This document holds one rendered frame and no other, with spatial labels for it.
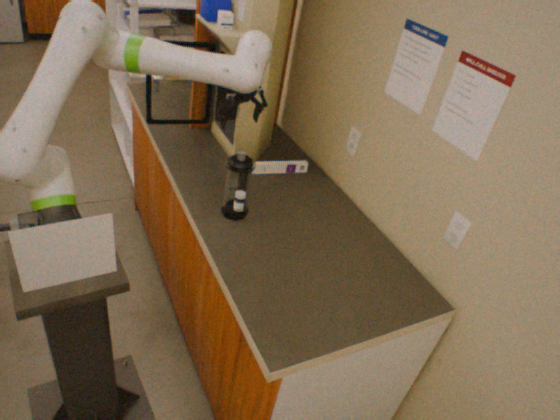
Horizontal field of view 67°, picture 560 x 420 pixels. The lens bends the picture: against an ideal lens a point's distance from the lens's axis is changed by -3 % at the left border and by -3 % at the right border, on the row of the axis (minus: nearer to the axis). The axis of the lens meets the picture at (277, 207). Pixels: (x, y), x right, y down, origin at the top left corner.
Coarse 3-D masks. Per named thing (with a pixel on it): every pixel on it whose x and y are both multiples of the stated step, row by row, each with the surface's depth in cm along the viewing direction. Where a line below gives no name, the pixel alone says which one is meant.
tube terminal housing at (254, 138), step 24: (264, 0) 162; (288, 0) 174; (240, 24) 173; (264, 24) 167; (288, 24) 185; (264, 72) 180; (264, 96) 186; (240, 120) 188; (264, 120) 197; (240, 144) 195; (264, 144) 210
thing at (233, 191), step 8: (232, 168) 153; (240, 168) 153; (248, 168) 154; (232, 176) 156; (240, 176) 155; (248, 176) 157; (232, 184) 158; (240, 184) 157; (248, 184) 159; (224, 192) 163; (232, 192) 159; (240, 192) 159; (248, 192) 162; (224, 200) 164; (232, 200) 161; (240, 200) 161; (224, 208) 166; (232, 208) 163; (240, 208) 164
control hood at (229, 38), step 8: (200, 16) 183; (208, 24) 174; (216, 24) 176; (216, 32) 166; (224, 32) 167; (232, 32) 169; (240, 32) 171; (224, 40) 164; (232, 40) 166; (232, 48) 167
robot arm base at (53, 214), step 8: (48, 208) 122; (56, 208) 123; (64, 208) 124; (72, 208) 127; (24, 216) 120; (32, 216) 121; (40, 216) 123; (48, 216) 122; (56, 216) 122; (64, 216) 123; (72, 216) 125; (80, 216) 129; (0, 224) 119; (8, 224) 119; (16, 224) 120; (24, 224) 120; (32, 224) 120; (40, 224) 122
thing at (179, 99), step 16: (192, 48) 193; (160, 80) 197; (176, 80) 199; (192, 80) 202; (160, 96) 201; (176, 96) 204; (192, 96) 206; (160, 112) 206; (176, 112) 209; (192, 112) 211
